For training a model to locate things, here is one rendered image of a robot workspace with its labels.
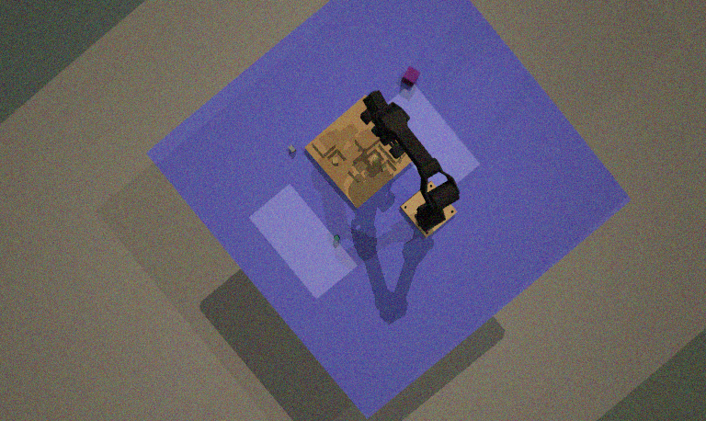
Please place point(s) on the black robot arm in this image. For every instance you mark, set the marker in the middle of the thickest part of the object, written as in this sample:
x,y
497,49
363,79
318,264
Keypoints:
x,y
391,120

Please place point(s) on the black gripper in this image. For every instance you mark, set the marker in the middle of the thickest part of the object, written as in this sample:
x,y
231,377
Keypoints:
x,y
396,151

